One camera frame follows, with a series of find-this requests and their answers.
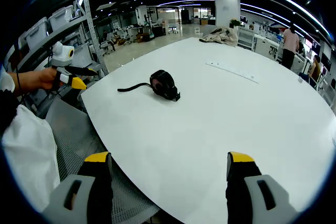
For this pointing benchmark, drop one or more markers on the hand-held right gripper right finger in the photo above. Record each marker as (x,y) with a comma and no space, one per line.
(252,195)

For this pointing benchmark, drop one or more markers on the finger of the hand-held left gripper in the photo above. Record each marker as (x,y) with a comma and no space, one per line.
(74,81)
(82,70)

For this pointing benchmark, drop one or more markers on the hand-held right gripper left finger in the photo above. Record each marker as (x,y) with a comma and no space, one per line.
(89,195)

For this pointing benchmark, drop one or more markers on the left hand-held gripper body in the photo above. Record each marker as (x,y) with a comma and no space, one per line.
(61,54)

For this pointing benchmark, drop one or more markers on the black tape measure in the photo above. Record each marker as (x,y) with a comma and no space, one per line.
(163,85)

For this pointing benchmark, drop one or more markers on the person's left forearm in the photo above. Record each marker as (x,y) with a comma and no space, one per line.
(18,82)

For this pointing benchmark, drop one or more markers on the grey plastic storage box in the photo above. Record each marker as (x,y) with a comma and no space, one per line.
(61,18)
(37,34)

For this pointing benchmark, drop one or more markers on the black office chair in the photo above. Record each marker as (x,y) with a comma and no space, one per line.
(106,46)

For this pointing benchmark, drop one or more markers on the grey metal shelf rack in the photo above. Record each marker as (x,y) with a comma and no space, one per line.
(89,24)

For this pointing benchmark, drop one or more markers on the grey perforated metal panel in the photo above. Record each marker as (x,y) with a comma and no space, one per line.
(78,140)

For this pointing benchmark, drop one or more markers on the person's body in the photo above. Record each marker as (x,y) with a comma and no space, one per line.
(29,153)

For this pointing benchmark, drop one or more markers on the flat white strip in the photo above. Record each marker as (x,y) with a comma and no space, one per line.
(232,71)

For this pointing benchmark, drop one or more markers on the beige crumpled cloth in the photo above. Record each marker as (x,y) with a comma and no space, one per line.
(220,36)

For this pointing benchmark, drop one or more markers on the white slatted cabinet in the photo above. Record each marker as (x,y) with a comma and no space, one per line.
(245,37)

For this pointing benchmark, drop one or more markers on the green potted plant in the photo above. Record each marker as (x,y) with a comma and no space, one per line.
(234,22)

